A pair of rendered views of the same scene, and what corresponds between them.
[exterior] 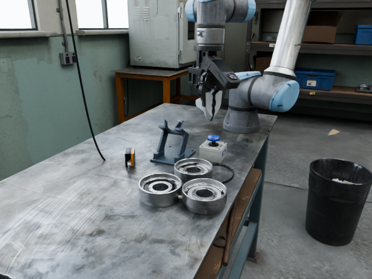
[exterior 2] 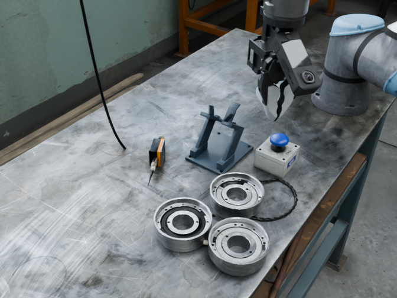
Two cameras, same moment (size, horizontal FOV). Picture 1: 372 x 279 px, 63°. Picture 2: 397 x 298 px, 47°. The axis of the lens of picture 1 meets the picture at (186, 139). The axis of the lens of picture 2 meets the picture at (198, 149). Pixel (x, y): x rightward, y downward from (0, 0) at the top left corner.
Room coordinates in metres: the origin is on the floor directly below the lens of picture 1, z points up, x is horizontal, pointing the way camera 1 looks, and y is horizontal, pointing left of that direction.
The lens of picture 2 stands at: (0.10, -0.08, 1.43)
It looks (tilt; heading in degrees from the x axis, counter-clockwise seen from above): 37 degrees down; 12
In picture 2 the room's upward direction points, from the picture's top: 1 degrees clockwise
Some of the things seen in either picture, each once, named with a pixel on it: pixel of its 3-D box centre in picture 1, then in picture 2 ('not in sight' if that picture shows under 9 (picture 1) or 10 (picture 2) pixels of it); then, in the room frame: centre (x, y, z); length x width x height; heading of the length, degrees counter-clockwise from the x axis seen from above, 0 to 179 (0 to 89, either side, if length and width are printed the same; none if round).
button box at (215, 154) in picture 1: (213, 150); (278, 154); (0.90, -0.09, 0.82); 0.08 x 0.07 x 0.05; 157
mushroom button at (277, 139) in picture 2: (213, 143); (278, 146); (0.89, -0.09, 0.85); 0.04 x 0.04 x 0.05
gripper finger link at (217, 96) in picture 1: (211, 103); (279, 94); (0.88, -0.07, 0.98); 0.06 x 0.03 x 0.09; 36
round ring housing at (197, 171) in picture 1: (193, 172); (236, 197); (0.74, -0.02, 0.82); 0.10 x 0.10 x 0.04
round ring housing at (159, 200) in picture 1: (160, 190); (182, 225); (0.65, 0.06, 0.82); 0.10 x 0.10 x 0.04
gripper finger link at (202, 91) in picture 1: (206, 91); (270, 82); (0.84, -0.06, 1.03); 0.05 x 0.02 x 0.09; 126
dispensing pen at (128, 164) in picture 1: (128, 160); (153, 159); (0.82, 0.17, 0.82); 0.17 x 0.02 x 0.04; 7
